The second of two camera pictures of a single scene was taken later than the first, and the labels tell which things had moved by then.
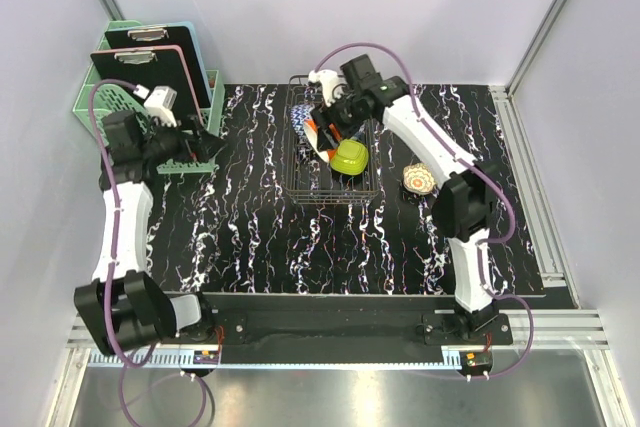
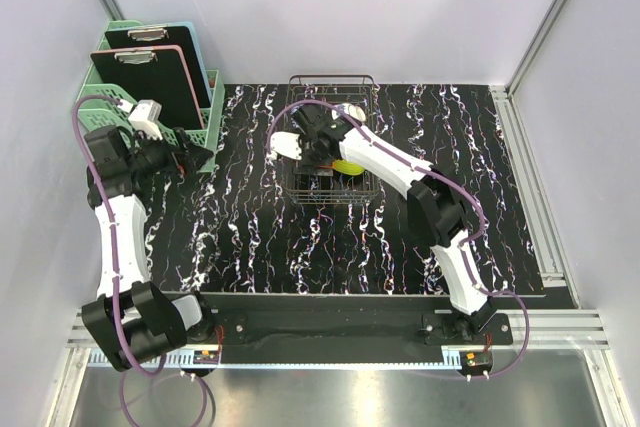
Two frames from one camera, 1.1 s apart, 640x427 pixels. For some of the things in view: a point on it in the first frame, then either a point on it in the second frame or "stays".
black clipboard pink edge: [148, 68] stays
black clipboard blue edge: [181, 34] stays
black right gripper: [327, 114] to [306, 166]
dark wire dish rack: [310, 180] stays
